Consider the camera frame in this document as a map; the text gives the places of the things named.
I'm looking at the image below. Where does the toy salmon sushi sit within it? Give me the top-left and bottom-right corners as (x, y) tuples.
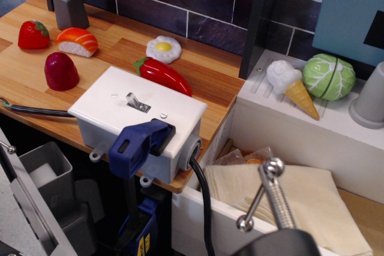
(55, 27), (98, 58)

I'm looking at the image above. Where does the beige folded cloth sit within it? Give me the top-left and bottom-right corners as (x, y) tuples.
(203, 164), (373, 255)

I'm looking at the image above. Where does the red toy chili pepper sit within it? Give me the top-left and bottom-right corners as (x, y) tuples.
(133, 57), (193, 97)

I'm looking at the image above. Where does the black cable right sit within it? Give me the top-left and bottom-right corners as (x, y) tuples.
(188, 157), (216, 256)

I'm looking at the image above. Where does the clear light switch toggle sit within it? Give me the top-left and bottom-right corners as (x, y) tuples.
(126, 92), (151, 113)

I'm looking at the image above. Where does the green toy cabbage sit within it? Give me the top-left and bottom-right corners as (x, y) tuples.
(302, 53), (356, 101)

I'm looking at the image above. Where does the orange packet in drawer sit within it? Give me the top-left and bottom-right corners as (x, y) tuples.
(213, 146), (274, 165)

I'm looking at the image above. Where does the grey cup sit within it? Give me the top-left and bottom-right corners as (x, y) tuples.
(349, 62), (383, 129)

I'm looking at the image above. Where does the grey toy salt shaker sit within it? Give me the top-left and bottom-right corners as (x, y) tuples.
(53, 0), (89, 30)

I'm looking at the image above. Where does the white light switch box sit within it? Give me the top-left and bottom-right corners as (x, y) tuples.
(68, 67), (208, 183)

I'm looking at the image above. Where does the red toy strawberry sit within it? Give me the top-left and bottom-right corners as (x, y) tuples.
(18, 20), (50, 49)

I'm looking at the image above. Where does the black cable left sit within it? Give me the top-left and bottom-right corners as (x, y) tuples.
(0, 97), (76, 118)

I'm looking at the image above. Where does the blue toy box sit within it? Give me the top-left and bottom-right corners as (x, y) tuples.
(313, 0), (383, 67)

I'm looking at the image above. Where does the toy fried egg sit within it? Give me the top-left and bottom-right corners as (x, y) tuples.
(146, 35), (182, 64)

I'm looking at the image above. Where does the black cable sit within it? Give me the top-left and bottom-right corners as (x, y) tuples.
(188, 157), (216, 256)
(0, 97), (76, 118)

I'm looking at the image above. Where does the metal clamp screw handle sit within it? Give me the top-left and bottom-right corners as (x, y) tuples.
(236, 156), (297, 233)

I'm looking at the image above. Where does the grey metal bin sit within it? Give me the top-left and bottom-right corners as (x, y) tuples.
(20, 141), (104, 255)

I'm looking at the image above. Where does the toy ice cream cone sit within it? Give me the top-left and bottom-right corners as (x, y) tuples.
(266, 60), (320, 121)

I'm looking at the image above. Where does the blue bar clamp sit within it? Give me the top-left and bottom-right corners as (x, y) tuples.
(108, 119), (176, 255)

